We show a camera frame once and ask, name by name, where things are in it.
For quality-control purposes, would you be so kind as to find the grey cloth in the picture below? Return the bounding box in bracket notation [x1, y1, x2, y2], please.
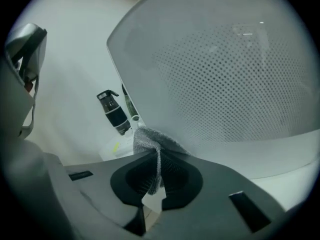
[133, 126, 192, 196]

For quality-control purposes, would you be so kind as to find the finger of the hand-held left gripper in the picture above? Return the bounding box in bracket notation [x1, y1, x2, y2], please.
[5, 23, 48, 65]
[22, 33, 48, 80]

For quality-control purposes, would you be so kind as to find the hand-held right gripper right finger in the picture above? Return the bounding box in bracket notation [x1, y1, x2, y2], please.
[149, 150, 286, 240]

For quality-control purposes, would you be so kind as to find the green striped bag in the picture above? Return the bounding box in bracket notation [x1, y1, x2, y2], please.
[121, 83, 139, 119]

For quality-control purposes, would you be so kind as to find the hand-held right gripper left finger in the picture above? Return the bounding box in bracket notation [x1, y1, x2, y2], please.
[63, 150, 161, 235]

